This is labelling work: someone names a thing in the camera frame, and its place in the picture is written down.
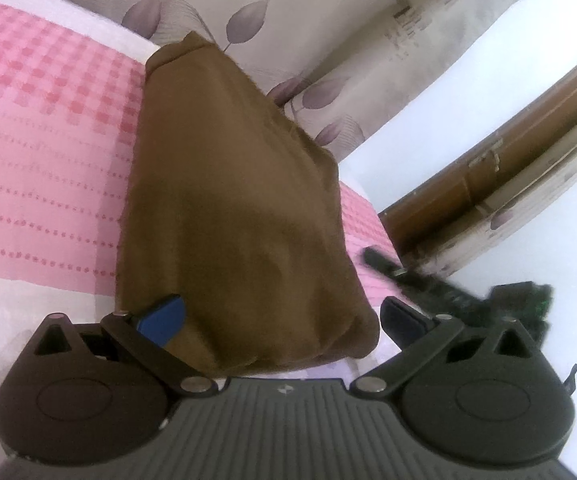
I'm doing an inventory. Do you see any brown wooden furniture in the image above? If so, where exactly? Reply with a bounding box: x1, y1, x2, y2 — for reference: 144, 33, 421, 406
378, 50, 577, 281

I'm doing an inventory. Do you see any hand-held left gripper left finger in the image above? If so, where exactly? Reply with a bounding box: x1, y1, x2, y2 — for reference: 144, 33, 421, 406
33, 294, 219, 401

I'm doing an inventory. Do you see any pink checked bedsheet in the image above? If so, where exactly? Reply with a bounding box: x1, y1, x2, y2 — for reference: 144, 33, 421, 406
0, 0, 409, 480

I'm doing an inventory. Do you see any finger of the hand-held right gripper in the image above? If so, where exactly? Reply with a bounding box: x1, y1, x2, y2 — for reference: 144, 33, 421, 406
362, 245, 474, 317

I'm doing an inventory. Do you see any brown small garment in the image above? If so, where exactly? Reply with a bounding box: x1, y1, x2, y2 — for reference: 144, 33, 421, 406
115, 30, 381, 380

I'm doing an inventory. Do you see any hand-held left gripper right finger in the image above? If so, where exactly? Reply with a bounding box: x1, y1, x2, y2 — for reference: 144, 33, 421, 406
350, 296, 540, 401

